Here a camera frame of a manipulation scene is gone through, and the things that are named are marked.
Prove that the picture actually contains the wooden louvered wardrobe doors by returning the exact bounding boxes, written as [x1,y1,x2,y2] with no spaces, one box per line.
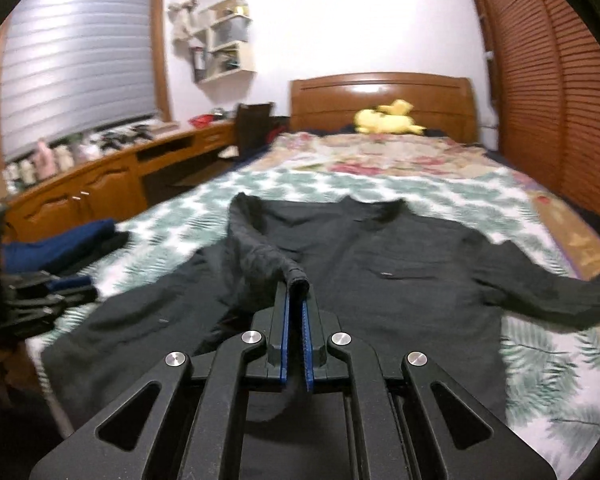
[467,0,600,231]

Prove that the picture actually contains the row of small bottles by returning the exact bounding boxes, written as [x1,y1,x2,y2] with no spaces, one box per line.
[2,132,103,182]

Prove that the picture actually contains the window with grey blind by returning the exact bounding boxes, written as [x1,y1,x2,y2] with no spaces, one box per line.
[0,0,173,166]

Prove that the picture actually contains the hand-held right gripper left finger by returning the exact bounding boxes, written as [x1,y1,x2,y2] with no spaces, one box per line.
[28,280,294,480]

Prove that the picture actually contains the dark grey long-sleeve shirt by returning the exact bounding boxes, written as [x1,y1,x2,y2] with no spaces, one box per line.
[40,192,600,441]

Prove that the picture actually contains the green leaf print bedsheet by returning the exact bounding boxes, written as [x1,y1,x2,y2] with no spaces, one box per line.
[25,165,600,456]

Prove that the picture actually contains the wooden desk cabinet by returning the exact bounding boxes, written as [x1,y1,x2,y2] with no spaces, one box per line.
[2,120,241,231]

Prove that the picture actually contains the wooden headboard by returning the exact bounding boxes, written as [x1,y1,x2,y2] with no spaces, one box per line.
[287,72,481,147]

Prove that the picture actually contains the dark chair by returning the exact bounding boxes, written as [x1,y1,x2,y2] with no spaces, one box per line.
[235,102,274,158]

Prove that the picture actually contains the yellow plush toy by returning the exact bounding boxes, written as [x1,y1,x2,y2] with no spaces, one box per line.
[354,100,427,136]

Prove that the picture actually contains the pink bottle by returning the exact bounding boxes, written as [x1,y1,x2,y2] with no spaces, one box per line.
[35,140,56,179]

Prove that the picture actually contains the pile of black gadgets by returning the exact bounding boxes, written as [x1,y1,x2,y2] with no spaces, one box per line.
[100,125,154,152]

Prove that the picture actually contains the folded blue clothes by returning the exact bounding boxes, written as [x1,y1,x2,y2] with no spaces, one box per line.
[2,218,131,281]

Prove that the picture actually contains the white wall shelf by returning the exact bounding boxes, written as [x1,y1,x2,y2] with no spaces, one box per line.
[187,0,258,85]

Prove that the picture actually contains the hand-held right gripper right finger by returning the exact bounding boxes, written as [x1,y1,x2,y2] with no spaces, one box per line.
[300,292,556,480]

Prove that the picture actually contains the floral blanket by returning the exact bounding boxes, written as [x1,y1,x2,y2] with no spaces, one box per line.
[269,130,600,281]

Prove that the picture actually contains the white hanging cloth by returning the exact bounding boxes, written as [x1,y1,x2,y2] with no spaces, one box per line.
[167,0,201,43]

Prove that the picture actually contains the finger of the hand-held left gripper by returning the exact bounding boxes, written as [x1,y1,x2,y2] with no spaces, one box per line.
[7,289,100,333]
[2,271,93,295]

